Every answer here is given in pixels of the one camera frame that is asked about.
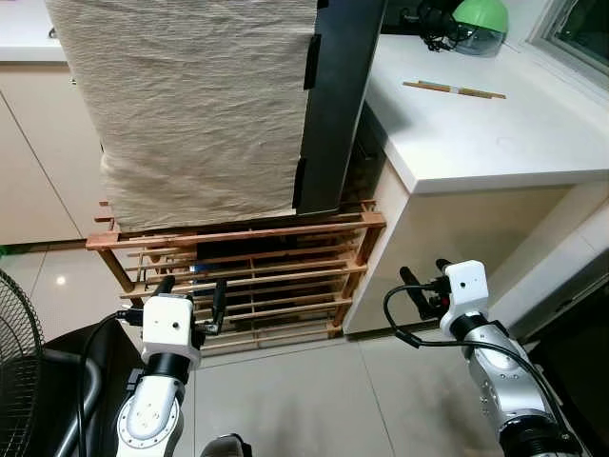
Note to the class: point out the white framed window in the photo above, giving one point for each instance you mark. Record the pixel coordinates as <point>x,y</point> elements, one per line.
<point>582,33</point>

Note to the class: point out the green helmet with visor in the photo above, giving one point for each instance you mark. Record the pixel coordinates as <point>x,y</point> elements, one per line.
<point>481,17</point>

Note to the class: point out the wooden slatted rack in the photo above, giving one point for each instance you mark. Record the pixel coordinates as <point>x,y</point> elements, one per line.
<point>285,231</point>

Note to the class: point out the black chair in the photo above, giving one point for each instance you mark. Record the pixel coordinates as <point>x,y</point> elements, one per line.
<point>95,381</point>

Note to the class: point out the cream cabinet unit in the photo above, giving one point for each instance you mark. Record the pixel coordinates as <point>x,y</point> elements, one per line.
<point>43,152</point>

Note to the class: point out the black tall appliance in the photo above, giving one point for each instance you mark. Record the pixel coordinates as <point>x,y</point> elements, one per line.
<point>338,105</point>

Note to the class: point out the dark robot foot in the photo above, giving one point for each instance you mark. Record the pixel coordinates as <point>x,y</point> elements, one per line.
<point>225,446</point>

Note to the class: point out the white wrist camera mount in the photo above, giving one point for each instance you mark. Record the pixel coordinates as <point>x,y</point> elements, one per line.
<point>468,286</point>
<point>169,328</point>

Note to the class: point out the small blue object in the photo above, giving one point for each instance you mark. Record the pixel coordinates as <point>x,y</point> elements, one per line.
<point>198,269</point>

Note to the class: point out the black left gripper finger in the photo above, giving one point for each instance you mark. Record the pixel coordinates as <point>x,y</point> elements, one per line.
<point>219,303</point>
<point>165,285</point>

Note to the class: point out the beige woven cloth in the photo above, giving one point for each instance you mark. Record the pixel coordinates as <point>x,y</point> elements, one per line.
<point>190,105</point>

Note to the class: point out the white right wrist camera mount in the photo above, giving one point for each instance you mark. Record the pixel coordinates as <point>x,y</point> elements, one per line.
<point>468,286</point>

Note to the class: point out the black glossy appliance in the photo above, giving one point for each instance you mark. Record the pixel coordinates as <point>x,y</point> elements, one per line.
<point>580,381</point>

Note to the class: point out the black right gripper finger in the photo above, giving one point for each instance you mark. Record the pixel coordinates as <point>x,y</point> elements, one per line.
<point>442,266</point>
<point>411,280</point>

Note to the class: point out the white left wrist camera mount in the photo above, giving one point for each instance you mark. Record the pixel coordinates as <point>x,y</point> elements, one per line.
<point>169,328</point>

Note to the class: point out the white counter cabinet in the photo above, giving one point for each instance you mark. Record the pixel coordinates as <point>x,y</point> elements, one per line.
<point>466,133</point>

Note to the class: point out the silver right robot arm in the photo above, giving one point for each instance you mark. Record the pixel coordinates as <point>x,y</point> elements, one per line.
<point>500,367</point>

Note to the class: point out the thin wooden stick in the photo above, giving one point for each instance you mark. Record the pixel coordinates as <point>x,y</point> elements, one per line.
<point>455,89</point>

